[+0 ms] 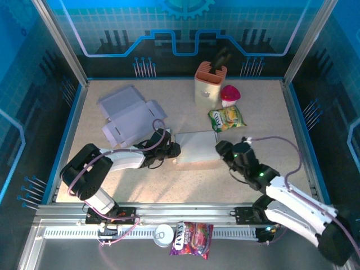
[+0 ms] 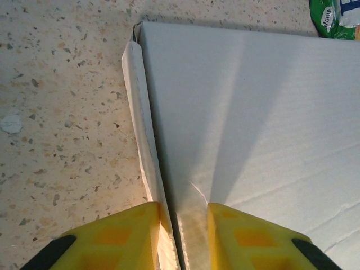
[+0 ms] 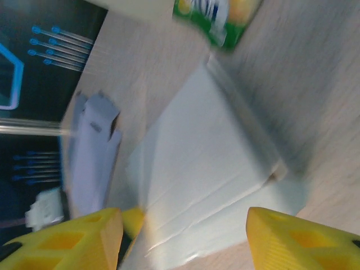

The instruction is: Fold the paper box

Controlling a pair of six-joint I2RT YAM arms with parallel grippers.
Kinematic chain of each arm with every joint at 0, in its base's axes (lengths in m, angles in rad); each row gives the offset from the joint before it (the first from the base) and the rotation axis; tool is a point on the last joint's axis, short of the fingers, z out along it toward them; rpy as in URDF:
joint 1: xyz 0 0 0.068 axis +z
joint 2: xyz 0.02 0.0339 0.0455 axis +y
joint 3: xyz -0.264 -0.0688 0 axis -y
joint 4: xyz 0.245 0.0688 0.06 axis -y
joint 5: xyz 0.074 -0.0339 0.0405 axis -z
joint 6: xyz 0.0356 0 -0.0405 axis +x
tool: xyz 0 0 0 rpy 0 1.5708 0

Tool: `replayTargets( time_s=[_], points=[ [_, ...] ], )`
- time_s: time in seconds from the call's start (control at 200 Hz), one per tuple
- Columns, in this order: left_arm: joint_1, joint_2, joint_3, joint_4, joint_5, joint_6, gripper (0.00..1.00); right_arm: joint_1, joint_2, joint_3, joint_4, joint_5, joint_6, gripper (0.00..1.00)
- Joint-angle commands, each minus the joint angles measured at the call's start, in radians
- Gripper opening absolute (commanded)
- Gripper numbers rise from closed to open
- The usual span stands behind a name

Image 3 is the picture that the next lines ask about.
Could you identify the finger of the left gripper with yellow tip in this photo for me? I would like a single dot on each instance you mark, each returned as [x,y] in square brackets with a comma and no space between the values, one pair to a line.
[133,222]

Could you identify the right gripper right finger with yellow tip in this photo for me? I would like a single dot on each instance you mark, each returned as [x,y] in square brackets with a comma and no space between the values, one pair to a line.
[303,244]

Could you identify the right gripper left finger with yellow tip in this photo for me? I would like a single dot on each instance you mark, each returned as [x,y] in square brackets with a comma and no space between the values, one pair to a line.
[62,247]

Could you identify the lavender paper box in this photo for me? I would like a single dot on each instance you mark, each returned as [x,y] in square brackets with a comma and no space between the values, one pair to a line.
[90,157]

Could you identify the white paper box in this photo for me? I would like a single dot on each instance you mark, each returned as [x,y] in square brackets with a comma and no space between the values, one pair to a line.
[208,157]

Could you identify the green yellow candy bag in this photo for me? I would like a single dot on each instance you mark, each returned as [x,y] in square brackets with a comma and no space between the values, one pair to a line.
[219,19]

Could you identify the aluminium frame post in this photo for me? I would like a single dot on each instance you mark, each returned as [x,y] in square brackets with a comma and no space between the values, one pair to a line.
[28,127]

